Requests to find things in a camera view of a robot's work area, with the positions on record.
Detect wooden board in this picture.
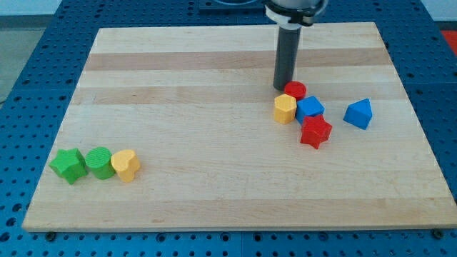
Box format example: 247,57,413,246
23,22,456,232

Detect green star block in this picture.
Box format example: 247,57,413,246
49,148,88,185

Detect yellow hexagon block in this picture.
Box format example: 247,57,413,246
273,94,297,124

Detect red circle block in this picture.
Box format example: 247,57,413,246
284,81,307,101

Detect green circle block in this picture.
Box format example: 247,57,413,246
85,146,115,180

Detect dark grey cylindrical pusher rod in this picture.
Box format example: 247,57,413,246
273,27,301,91

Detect white and black wrist mount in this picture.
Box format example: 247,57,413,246
263,0,328,29

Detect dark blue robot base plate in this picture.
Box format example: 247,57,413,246
198,0,264,13

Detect red star block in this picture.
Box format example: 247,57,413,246
300,114,333,149

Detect blue cube block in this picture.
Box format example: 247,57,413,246
296,96,325,124

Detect yellow heart block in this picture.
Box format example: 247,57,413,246
111,149,141,183

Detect blue triangle block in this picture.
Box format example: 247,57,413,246
343,99,373,130

